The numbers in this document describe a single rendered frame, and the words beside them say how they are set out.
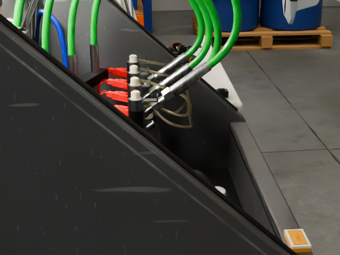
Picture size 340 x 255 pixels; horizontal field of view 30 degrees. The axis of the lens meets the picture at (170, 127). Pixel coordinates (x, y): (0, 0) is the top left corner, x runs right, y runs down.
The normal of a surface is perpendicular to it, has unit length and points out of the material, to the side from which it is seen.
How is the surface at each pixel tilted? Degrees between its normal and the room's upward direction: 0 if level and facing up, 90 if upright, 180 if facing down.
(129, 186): 90
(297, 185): 0
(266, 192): 0
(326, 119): 0
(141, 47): 90
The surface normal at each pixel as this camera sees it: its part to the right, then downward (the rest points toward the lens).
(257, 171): 0.00, -0.93
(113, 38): 0.07, 0.36
